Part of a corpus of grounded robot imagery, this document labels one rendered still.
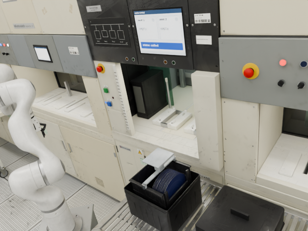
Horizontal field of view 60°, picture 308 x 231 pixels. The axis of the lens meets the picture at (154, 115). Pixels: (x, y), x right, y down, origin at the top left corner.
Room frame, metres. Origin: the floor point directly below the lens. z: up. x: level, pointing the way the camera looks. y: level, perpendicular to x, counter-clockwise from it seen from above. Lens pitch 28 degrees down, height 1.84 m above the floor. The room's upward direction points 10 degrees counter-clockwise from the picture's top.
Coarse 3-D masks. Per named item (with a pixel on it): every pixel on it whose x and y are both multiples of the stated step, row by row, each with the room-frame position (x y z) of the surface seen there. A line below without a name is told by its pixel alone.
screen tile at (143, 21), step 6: (138, 18) 1.40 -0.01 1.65; (144, 18) 1.38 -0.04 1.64; (150, 18) 1.35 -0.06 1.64; (138, 24) 1.41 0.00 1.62; (144, 24) 1.38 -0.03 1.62; (150, 24) 1.36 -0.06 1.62; (156, 24) 1.33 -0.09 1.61; (156, 30) 1.34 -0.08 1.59; (144, 36) 1.39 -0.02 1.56; (150, 36) 1.36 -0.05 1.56; (156, 36) 1.34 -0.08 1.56
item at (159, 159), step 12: (156, 156) 1.02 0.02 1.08; (168, 156) 1.00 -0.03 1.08; (144, 168) 1.08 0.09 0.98; (156, 168) 1.01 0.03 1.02; (168, 168) 1.10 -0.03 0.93; (180, 168) 1.06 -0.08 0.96; (132, 180) 1.00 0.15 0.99; (144, 180) 1.06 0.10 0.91; (144, 192) 0.95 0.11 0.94; (156, 192) 0.89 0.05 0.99; (180, 192) 0.95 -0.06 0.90; (156, 204) 0.91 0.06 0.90; (168, 204) 0.88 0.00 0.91
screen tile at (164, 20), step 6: (162, 18) 1.30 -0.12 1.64; (168, 18) 1.28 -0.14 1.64; (162, 24) 1.31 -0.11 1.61; (168, 24) 1.28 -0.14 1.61; (174, 24) 1.26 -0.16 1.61; (180, 24) 1.24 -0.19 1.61; (180, 30) 1.24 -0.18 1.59; (162, 36) 1.31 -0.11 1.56; (168, 36) 1.29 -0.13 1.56; (174, 36) 1.27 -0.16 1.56; (180, 36) 1.24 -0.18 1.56
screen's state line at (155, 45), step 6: (144, 42) 1.40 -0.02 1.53; (150, 42) 1.37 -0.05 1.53; (156, 42) 1.34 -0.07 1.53; (144, 48) 1.40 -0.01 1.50; (150, 48) 1.37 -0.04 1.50; (156, 48) 1.35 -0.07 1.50; (162, 48) 1.32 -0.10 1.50; (168, 48) 1.30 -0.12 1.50; (174, 48) 1.27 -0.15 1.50; (180, 48) 1.25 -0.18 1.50
